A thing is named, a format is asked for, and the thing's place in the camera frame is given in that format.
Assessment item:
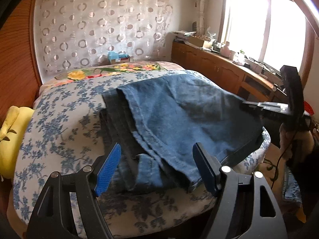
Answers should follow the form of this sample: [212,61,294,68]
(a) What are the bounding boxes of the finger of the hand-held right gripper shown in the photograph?
[240,101,290,114]

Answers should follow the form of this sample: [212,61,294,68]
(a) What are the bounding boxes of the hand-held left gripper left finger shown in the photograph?
[26,142,122,239]

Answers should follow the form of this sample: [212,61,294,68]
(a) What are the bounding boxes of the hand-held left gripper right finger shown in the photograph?
[192,142,286,239]

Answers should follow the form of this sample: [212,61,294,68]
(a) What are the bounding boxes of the blue denim pants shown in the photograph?
[100,74,265,194]

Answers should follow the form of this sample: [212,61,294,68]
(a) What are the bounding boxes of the blue floral bedsheet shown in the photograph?
[12,69,272,239]

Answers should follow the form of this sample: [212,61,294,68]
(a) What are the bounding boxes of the long wooden cabinet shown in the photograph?
[171,41,287,103]

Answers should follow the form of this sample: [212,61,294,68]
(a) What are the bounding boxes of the bright window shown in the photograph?
[221,0,312,80]

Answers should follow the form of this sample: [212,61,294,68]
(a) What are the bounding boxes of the open cardboard box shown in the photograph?
[187,35,213,49]

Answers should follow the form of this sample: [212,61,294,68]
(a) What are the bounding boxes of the colourful flower blanket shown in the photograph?
[40,61,186,92]

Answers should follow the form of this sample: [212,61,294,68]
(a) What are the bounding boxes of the yellow plush toy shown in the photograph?
[0,106,34,180]

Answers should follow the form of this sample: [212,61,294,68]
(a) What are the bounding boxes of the pile of papers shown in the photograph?
[173,30,198,42]

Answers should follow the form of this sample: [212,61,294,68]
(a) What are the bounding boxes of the small cardboard box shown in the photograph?
[110,56,131,64]

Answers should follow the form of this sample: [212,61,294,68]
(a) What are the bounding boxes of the cream window curtain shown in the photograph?
[191,0,209,34]

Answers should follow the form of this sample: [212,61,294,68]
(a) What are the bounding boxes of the circle-patterned sheer curtain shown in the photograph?
[36,0,175,73]

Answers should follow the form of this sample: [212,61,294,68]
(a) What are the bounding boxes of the black cable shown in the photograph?
[270,129,300,189]

